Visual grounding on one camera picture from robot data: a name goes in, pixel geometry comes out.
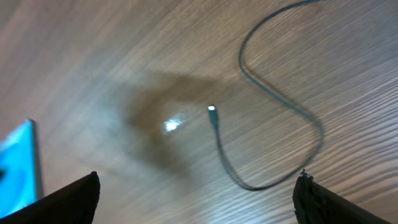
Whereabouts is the blue screen smartphone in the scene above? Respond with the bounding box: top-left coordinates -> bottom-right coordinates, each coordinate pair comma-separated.
1,119 -> 44,218

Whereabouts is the black charger cable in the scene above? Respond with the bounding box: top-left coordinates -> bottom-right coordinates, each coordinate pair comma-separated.
207,0 -> 325,192

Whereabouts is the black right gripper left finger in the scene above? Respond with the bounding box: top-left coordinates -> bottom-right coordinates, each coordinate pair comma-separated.
1,171 -> 100,224

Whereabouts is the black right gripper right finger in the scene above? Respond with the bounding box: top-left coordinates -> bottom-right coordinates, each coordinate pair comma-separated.
292,171 -> 389,224

